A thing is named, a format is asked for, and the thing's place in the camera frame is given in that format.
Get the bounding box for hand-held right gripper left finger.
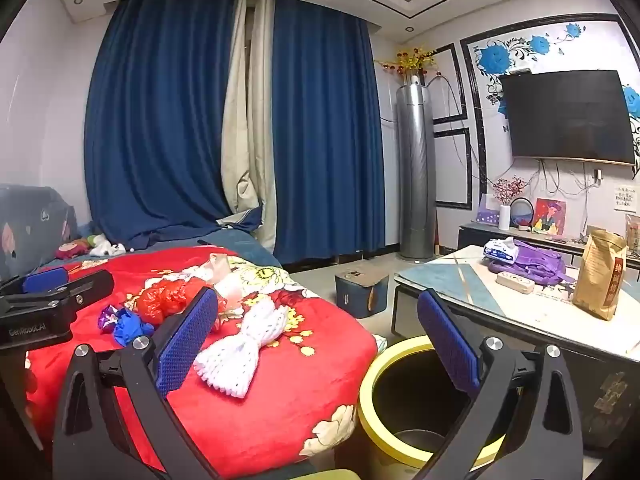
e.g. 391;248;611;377
52;286;221;480

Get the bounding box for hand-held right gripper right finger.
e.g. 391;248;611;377
416;287;585;480

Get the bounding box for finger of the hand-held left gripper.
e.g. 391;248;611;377
21;266;70;295
47;269;116;313

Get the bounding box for purple snack wrapper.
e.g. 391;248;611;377
98;306;122;334

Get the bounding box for red plastic bag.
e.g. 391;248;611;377
136;277;221;331

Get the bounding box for yellow rimmed black bin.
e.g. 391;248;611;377
357;335;511;473

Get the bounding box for red plush toy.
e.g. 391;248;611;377
55;242;91;260

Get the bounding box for white green plush toy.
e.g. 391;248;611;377
75;232;126;256

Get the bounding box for grey heart print cushion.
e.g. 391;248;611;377
0;184;78;281

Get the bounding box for blue and purple wrappers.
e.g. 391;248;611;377
112;308;156;347

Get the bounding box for marble top coffee table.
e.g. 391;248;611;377
391;245;640;453

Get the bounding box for clear plastic cup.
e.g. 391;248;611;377
207;253;232;286

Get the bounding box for white power strip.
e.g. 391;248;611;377
496;270;536;295

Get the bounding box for red floral blanket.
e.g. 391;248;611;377
25;245;378;480

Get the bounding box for blue storage stool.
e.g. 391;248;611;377
335;270;391;319

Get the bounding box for black television cabinet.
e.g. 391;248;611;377
457;222;640;271

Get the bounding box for purple cloth bag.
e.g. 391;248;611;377
489;239;576;286

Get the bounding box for purple printed box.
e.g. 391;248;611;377
475;194;501;225

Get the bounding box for blue cloth with white trim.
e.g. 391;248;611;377
217;205;263;231

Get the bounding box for white vase with pink flowers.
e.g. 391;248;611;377
490;176;528;232

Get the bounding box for brown paper bag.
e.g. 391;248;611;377
571;229;628;322

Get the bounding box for framed figure painting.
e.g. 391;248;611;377
532;197;568;236

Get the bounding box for silver tower air conditioner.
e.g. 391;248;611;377
396;74;438;263

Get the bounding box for blue curtain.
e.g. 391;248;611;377
272;0;386;266
84;0;238;251

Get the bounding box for beige curtain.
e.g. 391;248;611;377
220;0;277;253

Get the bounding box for black flat television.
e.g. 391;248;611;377
500;69;637;167

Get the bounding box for yellow artificial flowers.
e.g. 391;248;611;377
375;46;443;86

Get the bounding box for round black frame ornament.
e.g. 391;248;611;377
510;197;534;231

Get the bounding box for black television cables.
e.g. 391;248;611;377
535;157;603;196

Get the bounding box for white paper wall note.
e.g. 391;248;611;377
614;183;638;213

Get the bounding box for blue flower wall decal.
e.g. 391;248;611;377
472;22;640;181

